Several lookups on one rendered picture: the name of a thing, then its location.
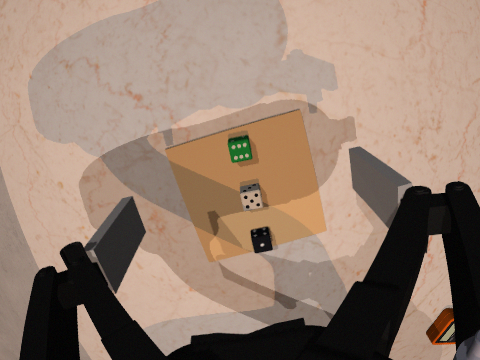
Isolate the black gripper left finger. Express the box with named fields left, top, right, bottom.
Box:
left=19, top=196, right=169, bottom=360

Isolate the green die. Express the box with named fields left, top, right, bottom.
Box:
left=228, top=135, right=253, bottom=163

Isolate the orange digital multimeter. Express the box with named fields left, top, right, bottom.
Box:
left=426, top=308, right=455, bottom=345

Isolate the tan flat mat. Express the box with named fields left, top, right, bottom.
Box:
left=165, top=109, right=327, bottom=262

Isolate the white die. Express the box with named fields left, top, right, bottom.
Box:
left=240, top=183, right=263, bottom=211

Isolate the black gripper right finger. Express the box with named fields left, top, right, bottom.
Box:
left=298, top=146, right=480, bottom=360

